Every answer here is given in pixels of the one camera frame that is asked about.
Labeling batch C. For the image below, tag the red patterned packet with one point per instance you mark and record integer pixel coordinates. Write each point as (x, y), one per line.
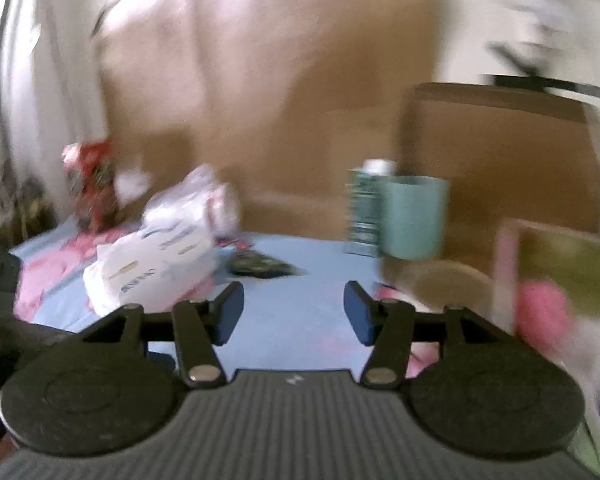
(91, 185)

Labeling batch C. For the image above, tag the pink yarn bundle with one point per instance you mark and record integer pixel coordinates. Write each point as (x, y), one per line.
(542, 310)

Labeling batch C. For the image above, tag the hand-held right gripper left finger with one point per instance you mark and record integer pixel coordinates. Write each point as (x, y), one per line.
(230, 312)

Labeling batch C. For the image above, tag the black stand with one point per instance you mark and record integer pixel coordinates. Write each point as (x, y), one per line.
(545, 80)

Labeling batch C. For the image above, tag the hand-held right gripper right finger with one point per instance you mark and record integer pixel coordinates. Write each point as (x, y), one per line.
(357, 312)

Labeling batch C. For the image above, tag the dark cloth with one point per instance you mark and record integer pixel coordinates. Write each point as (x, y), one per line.
(0, 300)

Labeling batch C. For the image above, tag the green tube with white cap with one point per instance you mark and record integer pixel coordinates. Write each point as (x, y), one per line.
(365, 205)

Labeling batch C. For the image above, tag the brown cardboard box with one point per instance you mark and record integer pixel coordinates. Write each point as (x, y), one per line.
(500, 160)

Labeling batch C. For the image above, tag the clear bag of white pads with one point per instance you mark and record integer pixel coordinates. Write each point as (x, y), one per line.
(190, 202)

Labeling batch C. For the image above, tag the white tissue pack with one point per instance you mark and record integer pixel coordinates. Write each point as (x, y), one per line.
(150, 270)

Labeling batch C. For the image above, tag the blue printed bed sheet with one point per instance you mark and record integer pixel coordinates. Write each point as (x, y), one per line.
(290, 280)

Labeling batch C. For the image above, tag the small dark green packet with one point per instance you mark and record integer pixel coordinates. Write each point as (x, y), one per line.
(260, 265)

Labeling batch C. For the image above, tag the pale curtain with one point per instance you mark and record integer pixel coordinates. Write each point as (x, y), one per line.
(10, 95)

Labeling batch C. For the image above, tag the large cardboard sheet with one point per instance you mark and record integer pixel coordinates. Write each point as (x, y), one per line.
(280, 85)

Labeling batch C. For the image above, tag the teal cup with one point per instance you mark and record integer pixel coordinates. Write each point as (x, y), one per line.
(412, 217)

